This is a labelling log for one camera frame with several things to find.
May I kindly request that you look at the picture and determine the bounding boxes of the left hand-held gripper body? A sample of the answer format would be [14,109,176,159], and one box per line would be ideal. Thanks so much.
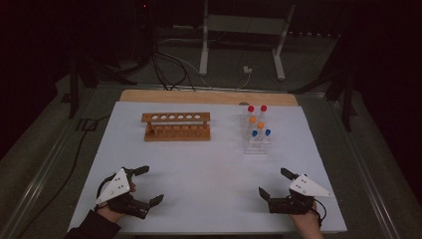
[95,166,152,220]

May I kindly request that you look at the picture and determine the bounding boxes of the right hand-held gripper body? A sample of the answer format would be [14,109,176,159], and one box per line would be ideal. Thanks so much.
[267,173,334,216]

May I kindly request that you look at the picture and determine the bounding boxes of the clear plastic test tube rack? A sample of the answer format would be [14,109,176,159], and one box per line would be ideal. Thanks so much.
[239,113,272,155]

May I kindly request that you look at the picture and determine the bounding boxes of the wooden test tube rack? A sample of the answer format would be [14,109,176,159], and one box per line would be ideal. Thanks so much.
[141,112,212,142]

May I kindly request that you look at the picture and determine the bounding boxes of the person's left hand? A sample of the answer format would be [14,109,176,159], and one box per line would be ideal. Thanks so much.
[96,204,127,224]

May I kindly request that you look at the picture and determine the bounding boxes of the person's right hand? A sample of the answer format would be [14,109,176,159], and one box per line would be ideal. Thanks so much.
[289,203,324,239]

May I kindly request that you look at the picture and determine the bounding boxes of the white table mat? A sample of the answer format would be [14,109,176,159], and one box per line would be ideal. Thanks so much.
[68,101,348,233]

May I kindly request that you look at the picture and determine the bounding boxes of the wooden table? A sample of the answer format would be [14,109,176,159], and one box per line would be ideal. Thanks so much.
[118,89,299,108]

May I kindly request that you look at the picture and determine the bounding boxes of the white metal stand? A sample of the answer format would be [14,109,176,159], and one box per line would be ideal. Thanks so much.
[198,0,297,82]

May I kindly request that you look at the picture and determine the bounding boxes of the black power strip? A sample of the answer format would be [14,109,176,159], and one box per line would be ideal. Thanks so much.
[287,30,341,40]

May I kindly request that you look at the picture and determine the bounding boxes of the left hand-held gripper cable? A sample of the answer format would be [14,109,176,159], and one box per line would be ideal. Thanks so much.
[95,173,117,213]

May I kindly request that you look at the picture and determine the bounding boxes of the hand-held gripper cable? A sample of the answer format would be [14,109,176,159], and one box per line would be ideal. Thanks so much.
[95,173,117,213]
[312,197,328,230]

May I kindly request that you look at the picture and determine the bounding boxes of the right hand-held gripper cable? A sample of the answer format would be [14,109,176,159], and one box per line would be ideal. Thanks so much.
[312,197,328,230]

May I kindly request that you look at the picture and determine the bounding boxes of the long black floor cable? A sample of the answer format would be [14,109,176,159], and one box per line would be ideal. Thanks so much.
[14,114,112,239]

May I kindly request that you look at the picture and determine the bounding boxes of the black floor bracket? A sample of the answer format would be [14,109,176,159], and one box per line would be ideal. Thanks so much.
[76,117,101,132]

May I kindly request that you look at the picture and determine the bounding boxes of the black floor cables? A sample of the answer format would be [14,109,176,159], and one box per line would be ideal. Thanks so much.
[150,46,197,92]

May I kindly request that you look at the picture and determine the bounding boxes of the white floor cable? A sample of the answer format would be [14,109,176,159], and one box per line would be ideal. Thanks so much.
[158,49,253,91]

